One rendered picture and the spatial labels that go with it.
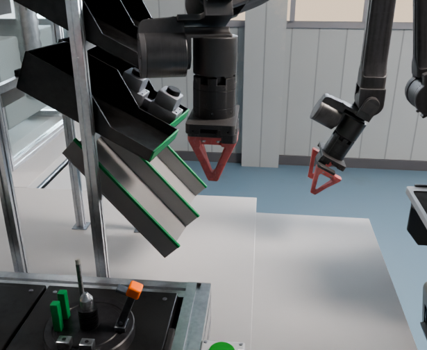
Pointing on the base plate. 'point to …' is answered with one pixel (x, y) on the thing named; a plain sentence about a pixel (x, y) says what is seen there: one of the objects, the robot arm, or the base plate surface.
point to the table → (323, 287)
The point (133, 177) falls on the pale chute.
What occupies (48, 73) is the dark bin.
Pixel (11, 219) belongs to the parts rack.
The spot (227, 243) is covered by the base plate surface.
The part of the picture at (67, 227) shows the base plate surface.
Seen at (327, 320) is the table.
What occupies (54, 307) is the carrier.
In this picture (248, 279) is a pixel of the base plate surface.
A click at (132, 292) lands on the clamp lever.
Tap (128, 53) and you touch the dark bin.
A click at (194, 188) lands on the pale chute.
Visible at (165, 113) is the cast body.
